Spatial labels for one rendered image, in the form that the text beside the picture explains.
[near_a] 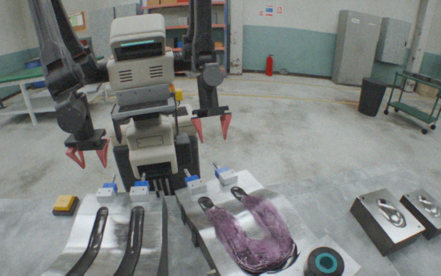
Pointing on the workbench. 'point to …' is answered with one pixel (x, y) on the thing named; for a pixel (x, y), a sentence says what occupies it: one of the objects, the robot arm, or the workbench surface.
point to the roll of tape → (335, 262)
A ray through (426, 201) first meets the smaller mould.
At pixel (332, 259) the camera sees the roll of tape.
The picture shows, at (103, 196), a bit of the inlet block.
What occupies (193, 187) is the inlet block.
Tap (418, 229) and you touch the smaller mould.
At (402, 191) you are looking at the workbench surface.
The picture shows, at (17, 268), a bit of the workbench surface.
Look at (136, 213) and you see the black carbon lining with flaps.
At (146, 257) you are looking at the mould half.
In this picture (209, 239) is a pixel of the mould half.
